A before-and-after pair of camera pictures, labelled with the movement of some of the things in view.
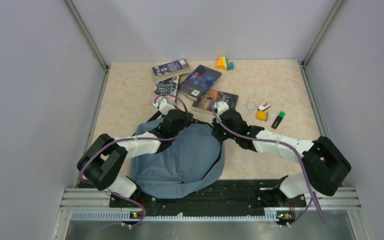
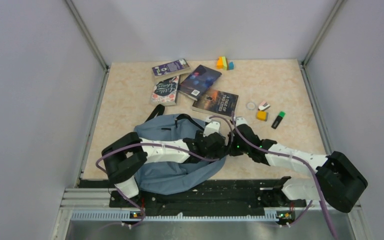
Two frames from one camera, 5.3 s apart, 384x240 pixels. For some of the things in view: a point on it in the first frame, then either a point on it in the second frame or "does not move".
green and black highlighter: x=278 y=119 does not move
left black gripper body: x=184 y=121 to x=216 y=154
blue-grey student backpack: x=192 y=163 does not move
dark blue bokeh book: x=199 y=81 does not move
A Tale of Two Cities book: x=212 y=97 does not move
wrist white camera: x=164 y=107 to x=212 y=127
